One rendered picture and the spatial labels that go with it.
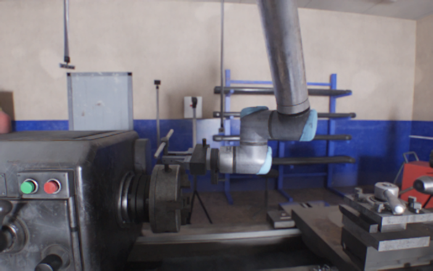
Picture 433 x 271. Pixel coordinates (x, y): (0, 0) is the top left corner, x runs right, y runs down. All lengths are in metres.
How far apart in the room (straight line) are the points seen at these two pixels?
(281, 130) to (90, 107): 3.79
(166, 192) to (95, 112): 3.50
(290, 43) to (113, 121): 3.69
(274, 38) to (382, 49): 4.96
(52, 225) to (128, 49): 3.66
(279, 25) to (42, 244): 0.78
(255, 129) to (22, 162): 0.63
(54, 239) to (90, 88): 3.63
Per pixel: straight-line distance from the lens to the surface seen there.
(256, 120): 0.65
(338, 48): 4.83
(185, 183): 0.86
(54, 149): 0.68
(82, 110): 4.24
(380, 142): 5.35
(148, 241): 1.10
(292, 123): 0.60
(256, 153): 0.67
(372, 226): 0.78
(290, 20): 0.53
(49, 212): 0.67
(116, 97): 4.01
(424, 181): 1.30
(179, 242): 1.06
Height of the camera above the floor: 1.40
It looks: 5 degrees down
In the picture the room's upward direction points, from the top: straight up
